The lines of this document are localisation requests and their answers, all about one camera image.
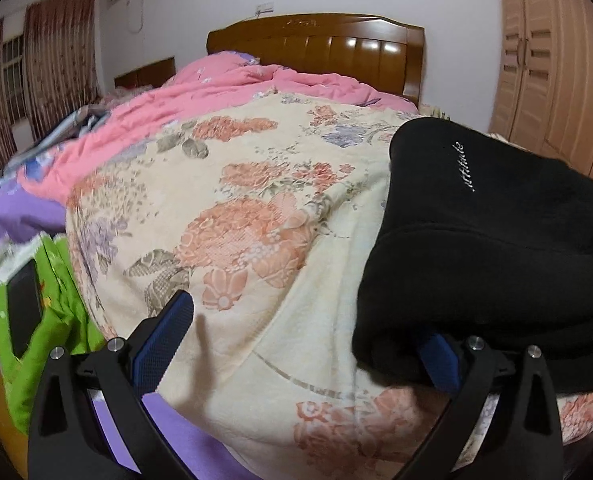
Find pink quilt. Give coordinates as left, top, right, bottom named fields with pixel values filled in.
left=14, top=51, right=420, bottom=206

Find floral cream blanket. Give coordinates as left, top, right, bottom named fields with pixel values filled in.
left=65, top=91, right=593, bottom=476

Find green printed cloth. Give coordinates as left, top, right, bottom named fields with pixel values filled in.
left=0, top=232, right=107, bottom=436

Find window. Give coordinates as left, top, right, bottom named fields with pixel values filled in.
left=1, top=35, right=27, bottom=123

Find black phone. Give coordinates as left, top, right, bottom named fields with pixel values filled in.
left=7, top=261, right=43, bottom=358

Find wooden bed headboard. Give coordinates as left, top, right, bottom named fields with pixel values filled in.
left=206, top=13, right=425, bottom=106

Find small dark wooden headboard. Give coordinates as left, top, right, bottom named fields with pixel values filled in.
left=114, top=56, right=177, bottom=90

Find purple bed sheet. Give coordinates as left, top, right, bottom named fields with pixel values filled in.
left=0, top=175, right=240, bottom=480

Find light wooden wardrobe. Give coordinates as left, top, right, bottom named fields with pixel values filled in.
left=489, top=0, right=593, bottom=186

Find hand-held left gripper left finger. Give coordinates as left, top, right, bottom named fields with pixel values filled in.
left=28, top=289, right=194, bottom=480

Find striped grey cloth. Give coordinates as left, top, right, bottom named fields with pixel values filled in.
left=71, top=105, right=114, bottom=138

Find black pants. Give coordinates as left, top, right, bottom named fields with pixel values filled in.
left=351, top=116, right=593, bottom=395

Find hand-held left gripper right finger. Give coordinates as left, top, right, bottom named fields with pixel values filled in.
left=401, top=332, right=563, bottom=480

